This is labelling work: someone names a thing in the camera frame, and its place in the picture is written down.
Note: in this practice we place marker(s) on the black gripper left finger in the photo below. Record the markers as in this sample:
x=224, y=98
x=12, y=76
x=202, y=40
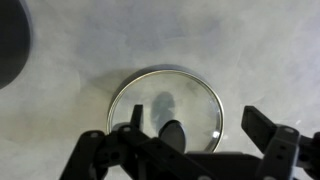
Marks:
x=156, y=160

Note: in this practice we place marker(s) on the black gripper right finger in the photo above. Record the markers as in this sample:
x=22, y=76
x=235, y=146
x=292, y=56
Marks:
x=283, y=150

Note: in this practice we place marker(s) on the glass lid with black knob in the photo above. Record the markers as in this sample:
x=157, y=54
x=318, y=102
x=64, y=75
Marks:
x=186, y=100

